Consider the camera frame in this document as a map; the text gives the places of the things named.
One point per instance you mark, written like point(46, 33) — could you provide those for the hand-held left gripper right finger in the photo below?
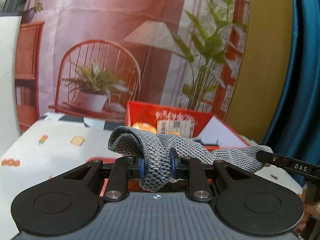
point(174, 165)

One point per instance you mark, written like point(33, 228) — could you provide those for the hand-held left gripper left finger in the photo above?
point(140, 168)

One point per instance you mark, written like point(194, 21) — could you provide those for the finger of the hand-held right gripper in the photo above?
point(295, 166)

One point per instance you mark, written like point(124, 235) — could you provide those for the red strawberry print cardboard box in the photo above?
point(150, 116)

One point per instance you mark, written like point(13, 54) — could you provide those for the person's right hand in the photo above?
point(313, 210)

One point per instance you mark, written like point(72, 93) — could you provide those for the orange round object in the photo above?
point(142, 127)

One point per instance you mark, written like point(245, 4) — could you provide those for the white printed tablecloth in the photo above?
point(62, 152)

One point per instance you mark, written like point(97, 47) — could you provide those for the teal curtain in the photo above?
point(300, 80)

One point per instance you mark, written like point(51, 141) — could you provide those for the yellow wooden panel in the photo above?
point(265, 55)

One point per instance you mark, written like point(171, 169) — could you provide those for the printed room scene backdrop cloth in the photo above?
point(112, 17)

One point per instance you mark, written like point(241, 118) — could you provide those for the white board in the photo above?
point(8, 80)

